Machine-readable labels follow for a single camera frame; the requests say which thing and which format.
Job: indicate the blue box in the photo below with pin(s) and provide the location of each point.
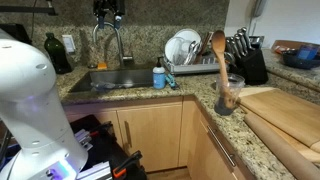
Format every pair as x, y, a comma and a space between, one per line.
307, 52

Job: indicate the stainless steel sink basin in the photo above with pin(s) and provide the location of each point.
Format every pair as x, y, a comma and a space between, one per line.
126, 77

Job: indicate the black knife block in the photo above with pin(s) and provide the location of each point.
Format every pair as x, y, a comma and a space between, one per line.
253, 68

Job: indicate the white wall outlet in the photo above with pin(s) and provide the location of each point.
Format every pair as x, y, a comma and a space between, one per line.
69, 44

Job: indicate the blue label soap pump bottle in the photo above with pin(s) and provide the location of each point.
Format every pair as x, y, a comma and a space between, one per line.
159, 78

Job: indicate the wooden tray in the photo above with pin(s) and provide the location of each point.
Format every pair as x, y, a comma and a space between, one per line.
283, 44

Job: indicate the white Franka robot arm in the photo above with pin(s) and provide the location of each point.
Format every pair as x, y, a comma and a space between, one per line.
30, 100

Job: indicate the clear plastic container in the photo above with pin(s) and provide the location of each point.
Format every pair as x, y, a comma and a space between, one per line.
174, 50

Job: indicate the dark green glass bottle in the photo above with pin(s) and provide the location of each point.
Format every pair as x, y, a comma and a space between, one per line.
57, 55

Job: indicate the dark blue bowl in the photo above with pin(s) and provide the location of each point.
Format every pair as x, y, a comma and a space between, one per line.
296, 61

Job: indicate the black orange clamp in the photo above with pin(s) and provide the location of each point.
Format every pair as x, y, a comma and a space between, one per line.
126, 163
101, 128

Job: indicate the dark wooden utensil bundle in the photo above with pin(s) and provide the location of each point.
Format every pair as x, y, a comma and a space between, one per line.
204, 45

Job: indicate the steel gooseneck faucet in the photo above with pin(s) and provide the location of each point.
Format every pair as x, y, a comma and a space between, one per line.
119, 46

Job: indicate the orange sponge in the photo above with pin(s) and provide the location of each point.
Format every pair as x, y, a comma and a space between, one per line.
102, 65

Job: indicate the thin wooden cutting board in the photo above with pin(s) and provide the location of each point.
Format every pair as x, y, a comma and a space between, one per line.
310, 154

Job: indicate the white plate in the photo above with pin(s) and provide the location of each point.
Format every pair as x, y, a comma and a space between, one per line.
188, 35

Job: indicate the grey wall phone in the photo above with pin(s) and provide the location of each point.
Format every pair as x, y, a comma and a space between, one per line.
259, 7

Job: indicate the silver ladle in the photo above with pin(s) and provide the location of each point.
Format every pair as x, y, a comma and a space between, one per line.
191, 51

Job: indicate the grey dish rack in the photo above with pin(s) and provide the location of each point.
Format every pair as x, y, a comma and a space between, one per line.
196, 68

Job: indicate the clear plastic cup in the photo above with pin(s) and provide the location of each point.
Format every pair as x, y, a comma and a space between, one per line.
230, 100

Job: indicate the thick wooden cutting board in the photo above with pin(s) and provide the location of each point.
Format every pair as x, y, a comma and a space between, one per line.
286, 113

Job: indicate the black metal bar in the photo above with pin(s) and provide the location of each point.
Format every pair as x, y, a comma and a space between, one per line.
26, 10

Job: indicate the silver aluminium rails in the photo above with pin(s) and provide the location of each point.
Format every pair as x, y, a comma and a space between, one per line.
95, 171

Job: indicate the wooden rolling pin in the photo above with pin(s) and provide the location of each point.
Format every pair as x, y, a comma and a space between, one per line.
280, 150

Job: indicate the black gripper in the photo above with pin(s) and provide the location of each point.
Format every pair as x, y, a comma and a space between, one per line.
109, 6

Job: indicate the wooden spoon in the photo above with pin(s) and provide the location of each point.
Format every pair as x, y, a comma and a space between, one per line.
220, 50

